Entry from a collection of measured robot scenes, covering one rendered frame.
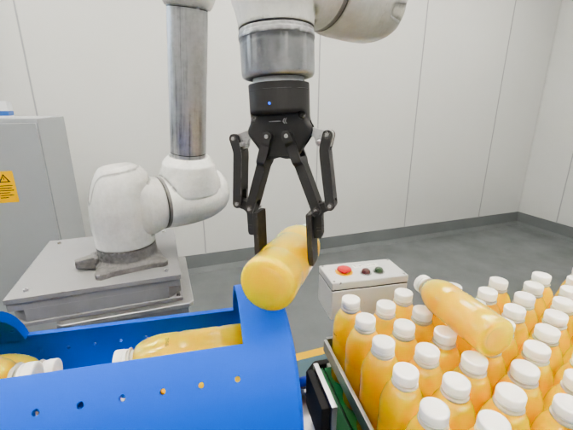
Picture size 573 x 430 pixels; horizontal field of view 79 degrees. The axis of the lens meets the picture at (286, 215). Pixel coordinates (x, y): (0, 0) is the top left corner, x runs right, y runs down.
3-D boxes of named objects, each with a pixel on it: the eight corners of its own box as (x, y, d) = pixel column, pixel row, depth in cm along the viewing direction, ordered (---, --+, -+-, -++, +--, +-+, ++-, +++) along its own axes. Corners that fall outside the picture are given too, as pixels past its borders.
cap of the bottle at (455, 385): (461, 380, 54) (463, 371, 54) (474, 400, 51) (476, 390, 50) (436, 380, 54) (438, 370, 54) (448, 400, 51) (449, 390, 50)
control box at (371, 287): (317, 299, 93) (319, 264, 90) (385, 291, 98) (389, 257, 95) (330, 320, 84) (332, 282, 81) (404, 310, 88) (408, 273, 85)
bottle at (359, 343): (338, 407, 72) (343, 330, 66) (346, 383, 78) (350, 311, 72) (373, 419, 69) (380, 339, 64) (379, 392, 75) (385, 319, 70)
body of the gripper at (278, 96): (319, 82, 45) (320, 154, 47) (257, 87, 47) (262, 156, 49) (304, 74, 38) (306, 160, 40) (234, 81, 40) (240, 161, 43)
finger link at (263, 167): (274, 134, 42) (263, 130, 42) (250, 216, 46) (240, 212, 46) (283, 133, 46) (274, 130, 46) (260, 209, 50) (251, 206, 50)
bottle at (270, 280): (269, 246, 39) (308, 208, 56) (228, 276, 42) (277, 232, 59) (307, 294, 39) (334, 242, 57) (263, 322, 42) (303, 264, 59)
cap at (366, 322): (353, 328, 67) (353, 321, 66) (356, 318, 70) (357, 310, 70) (373, 334, 66) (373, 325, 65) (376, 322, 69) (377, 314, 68)
